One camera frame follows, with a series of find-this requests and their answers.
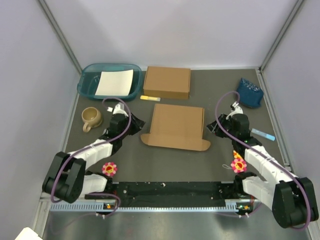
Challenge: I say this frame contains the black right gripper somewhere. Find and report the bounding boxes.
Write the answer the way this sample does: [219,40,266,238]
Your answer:
[207,113,238,141]

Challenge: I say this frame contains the brown cardboard box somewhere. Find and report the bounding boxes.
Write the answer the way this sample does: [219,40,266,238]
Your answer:
[143,66,191,100]
[140,103,211,152]

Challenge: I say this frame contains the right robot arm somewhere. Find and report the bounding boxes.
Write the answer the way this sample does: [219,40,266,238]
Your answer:
[206,113,319,228]

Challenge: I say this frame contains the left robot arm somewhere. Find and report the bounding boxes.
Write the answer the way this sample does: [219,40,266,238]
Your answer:
[42,113,146,204]

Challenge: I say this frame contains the folded brown cardboard box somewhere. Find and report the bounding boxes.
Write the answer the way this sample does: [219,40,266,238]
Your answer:
[143,66,191,100]

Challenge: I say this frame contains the yellow white marker pen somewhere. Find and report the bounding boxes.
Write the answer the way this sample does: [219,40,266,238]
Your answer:
[140,95,161,102]

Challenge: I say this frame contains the orange flower toy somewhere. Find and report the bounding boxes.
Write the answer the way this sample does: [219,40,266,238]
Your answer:
[233,150,242,159]

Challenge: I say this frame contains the light blue pen right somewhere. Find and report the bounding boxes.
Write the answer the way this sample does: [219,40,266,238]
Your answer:
[251,128,276,142]

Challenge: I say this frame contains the white paper sheet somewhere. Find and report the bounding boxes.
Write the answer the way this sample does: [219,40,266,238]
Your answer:
[95,69,134,97]

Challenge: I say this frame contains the beige ceramic mug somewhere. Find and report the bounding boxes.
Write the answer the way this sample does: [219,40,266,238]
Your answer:
[81,107,103,133]

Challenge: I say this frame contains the pink flower toy right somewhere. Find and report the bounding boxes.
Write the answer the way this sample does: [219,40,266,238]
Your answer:
[230,158,247,174]

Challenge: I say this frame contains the pink flower toy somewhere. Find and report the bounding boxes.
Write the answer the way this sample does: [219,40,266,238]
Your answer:
[230,158,247,174]
[101,162,118,177]

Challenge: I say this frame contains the dark blue crumpled bag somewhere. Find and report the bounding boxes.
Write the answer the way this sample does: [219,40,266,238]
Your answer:
[236,78,264,109]

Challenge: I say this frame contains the pink flower toy left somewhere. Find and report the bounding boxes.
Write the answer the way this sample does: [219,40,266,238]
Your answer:
[101,162,118,177]

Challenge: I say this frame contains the teal plastic bin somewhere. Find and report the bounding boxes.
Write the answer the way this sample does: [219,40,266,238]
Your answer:
[76,63,144,102]

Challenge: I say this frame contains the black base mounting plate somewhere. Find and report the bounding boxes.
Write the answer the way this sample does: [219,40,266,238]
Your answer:
[84,181,266,208]

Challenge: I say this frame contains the white object bottom corner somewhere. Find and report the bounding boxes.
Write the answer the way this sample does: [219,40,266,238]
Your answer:
[15,227,43,240]

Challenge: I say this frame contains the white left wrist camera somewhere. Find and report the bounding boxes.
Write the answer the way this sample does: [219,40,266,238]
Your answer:
[107,102,129,117]

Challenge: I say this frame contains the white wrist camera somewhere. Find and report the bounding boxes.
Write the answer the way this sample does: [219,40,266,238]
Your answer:
[226,101,243,120]
[107,102,129,117]

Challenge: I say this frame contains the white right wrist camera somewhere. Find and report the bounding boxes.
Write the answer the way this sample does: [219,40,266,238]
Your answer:
[226,101,243,120]

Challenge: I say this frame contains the grey slotted cable duct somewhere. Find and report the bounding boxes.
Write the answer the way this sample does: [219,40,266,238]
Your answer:
[49,201,253,213]

